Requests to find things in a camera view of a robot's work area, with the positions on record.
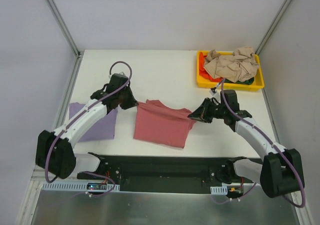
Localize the pink red t shirt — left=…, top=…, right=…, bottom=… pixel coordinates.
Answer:
left=133, top=100, right=196, bottom=149

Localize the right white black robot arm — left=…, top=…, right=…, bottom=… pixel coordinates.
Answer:
left=188, top=89, right=305, bottom=198

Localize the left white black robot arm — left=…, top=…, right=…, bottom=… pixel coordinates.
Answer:
left=35, top=73, right=138, bottom=180

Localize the yellow plastic bin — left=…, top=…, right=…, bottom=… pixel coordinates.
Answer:
left=195, top=50, right=265, bottom=92

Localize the folded lavender t shirt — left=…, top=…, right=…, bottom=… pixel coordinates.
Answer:
left=69, top=102, right=118, bottom=143

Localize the orange t shirt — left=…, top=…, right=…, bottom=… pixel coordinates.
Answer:
left=198, top=52, right=223, bottom=83

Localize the green t shirt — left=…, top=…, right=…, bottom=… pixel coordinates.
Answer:
left=222, top=77, right=255, bottom=86

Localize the beige crumpled t shirt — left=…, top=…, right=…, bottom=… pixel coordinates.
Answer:
left=203, top=46, right=260, bottom=83

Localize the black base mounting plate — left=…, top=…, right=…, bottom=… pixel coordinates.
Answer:
left=76, top=155, right=251, bottom=194

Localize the left aluminium corner post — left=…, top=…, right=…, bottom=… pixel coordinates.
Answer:
left=37, top=0, right=85, bottom=59

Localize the aluminium corner post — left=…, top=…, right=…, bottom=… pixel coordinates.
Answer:
left=255, top=0, right=294, bottom=55
left=37, top=0, right=85, bottom=59

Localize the right white cable duct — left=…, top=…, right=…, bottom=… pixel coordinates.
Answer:
left=210, top=185, right=228, bottom=196

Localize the white cable duct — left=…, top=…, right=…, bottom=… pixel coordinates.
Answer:
left=210, top=185, right=228, bottom=196
left=42, top=181, right=120, bottom=193

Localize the left white cable duct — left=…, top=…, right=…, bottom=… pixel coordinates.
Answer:
left=42, top=181, right=120, bottom=193

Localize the aluminium front frame rail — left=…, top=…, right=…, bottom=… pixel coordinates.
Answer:
left=31, top=160, right=302, bottom=186

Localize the right aluminium corner post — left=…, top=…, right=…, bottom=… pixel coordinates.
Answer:
left=255, top=0, right=294, bottom=55

